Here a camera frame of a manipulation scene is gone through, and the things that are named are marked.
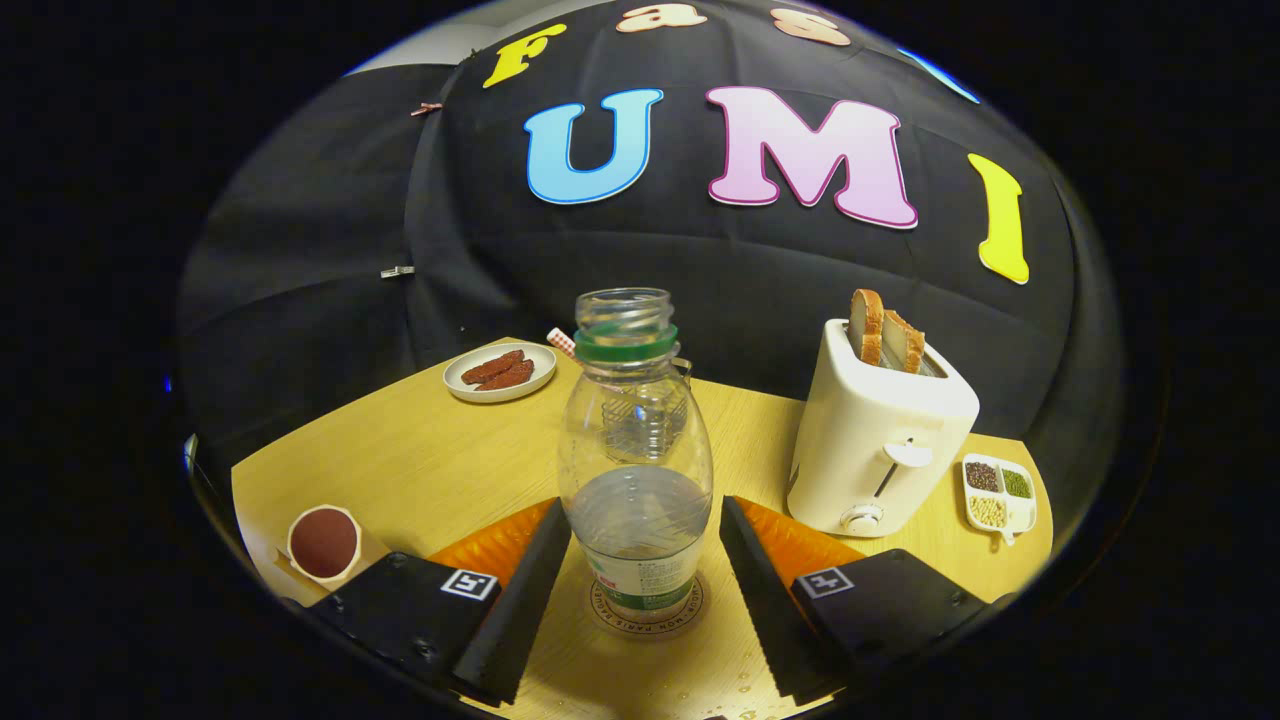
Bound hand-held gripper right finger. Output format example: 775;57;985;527
718;495;1011;706

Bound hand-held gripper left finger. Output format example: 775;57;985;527
300;498;573;707

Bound round wooden coaster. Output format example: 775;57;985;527
586;570;707;641

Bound clear plastic juice bottle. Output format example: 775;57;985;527
557;288;715;623

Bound beige cup with wooden handle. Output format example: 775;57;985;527
270;505;393;593

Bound wooden table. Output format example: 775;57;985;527
230;337;1054;720

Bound white toaster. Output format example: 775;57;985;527
786;318;981;539

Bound small white plate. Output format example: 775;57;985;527
443;342;558;404

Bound red-brown sausage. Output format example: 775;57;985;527
461;350;526;386
478;360;536;392

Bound square glass jar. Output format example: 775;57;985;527
604;356;693;463

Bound white divided dish with beans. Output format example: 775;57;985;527
962;453;1038;547

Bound toast bread slice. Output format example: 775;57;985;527
850;289;886;367
883;309;926;375

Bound black backdrop cloth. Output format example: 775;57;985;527
180;0;1126;546

